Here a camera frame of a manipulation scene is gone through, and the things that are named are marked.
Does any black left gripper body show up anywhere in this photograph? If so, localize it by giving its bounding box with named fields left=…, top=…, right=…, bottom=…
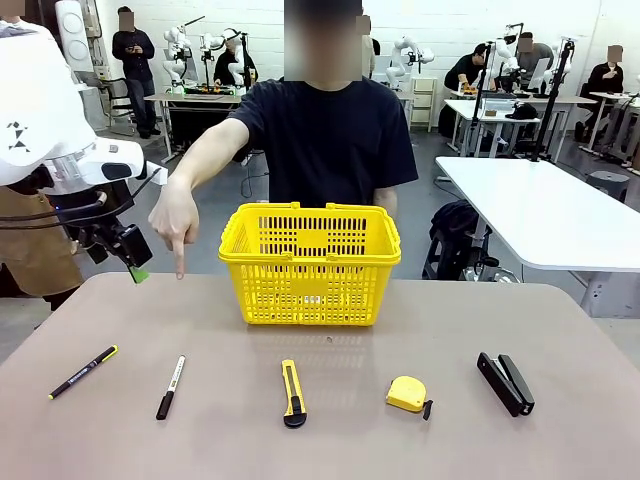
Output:
left=74, top=222, right=154, bottom=270

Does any black pen with yellow ends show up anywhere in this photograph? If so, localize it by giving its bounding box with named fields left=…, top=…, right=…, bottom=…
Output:
left=48, top=344, right=120, bottom=401

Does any white marker with black cap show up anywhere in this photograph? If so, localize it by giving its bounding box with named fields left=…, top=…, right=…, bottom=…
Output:
left=155, top=354, right=187, bottom=421

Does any yellow black utility knife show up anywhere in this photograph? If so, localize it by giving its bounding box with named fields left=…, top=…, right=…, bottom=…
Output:
left=280, top=358, right=308, bottom=429

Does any person's left forearm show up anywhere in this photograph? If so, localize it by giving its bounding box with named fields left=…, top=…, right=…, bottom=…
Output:
left=373, top=187, right=399, bottom=217

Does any person's right forearm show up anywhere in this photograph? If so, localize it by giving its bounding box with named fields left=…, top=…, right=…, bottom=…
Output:
left=164, top=119, right=251, bottom=190

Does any person in brown apron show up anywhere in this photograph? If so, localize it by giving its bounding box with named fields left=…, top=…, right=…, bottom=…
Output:
left=0, top=0, right=85, bottom=312

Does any yellow plastic shopping basket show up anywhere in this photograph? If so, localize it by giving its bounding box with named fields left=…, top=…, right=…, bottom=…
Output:
left=218, top=201, right=403, bottom=327

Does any standing person in black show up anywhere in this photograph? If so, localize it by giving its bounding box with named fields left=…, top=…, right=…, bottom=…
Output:
left=111, top=7, right=156, bottom=140

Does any seated person at robot station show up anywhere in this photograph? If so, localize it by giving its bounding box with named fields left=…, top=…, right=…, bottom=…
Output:
left=213, top=37, right=254, bottom=96

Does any person in dark t-shirt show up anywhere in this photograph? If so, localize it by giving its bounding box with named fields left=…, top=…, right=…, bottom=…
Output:
left=227, top=0, right=420, bottom=221

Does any person in beige jacket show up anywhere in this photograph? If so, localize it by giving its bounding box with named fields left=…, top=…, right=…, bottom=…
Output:
left=354, top=14, right=382, bottom=80

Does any person in black leaning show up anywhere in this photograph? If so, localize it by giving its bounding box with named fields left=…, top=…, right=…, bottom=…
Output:
left=443, top=43, right=490, bottom=94

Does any person in grey top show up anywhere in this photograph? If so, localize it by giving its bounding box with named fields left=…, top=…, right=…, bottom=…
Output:
left=514, top=32, right=555, bottom=96

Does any seated person in black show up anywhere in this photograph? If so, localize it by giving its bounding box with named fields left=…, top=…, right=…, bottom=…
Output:
left=574, top=44, right=626, bottom=144

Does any person's right hand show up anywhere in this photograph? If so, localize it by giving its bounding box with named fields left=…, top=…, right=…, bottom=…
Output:
left=148, top=174, right=201, bottom=280

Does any black office chair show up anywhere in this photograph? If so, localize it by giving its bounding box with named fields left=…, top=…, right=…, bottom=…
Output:
left=106, top=78, right=137, bottom=137

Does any grey robot station table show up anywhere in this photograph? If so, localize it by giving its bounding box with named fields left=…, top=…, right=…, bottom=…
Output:
left=144, top=91, right=246, bottom=164

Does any white standing air conditioner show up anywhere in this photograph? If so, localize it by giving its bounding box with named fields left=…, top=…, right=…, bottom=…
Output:
left=54, top=0, right=96, bottom=76

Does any yellow tape measure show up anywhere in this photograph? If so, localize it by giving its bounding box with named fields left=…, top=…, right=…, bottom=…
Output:
left=384, top=376, right=434, bottom=422

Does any black backpack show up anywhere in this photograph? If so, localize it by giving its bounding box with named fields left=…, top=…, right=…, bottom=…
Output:
left=422, top=199, right=496, bottom=281

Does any white shelf cart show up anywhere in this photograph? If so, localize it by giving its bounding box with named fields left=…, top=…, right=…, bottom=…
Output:
left=410, top=78, right=438, bottom=133

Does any white table with cap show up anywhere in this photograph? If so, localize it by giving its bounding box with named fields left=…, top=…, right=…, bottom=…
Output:
left=443, top=98, right=542, bottom=157

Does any black stapler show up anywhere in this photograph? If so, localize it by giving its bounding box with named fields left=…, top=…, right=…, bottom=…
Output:
left=475, top=351, right=536, bottom=419

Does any black tripod stand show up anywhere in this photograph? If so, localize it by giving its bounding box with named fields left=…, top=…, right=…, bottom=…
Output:
left=471, top=42, right=496, bottom=162
left=529, top=38, right=575, bottom=164

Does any large white table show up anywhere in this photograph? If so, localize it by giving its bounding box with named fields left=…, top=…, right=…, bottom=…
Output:
left=434, top=156, right=640, bottom=319

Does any black cap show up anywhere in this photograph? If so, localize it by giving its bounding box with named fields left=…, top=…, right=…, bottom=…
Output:
left=504, top=102, right=540, bottom=121

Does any grey round stool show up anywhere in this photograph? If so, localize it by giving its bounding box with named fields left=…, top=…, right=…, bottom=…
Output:
left=584, top=170, right=630, bottom=202

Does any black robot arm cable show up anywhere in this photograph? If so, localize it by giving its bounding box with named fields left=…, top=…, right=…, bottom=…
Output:
left=0, top=167, right=162, bottom=230

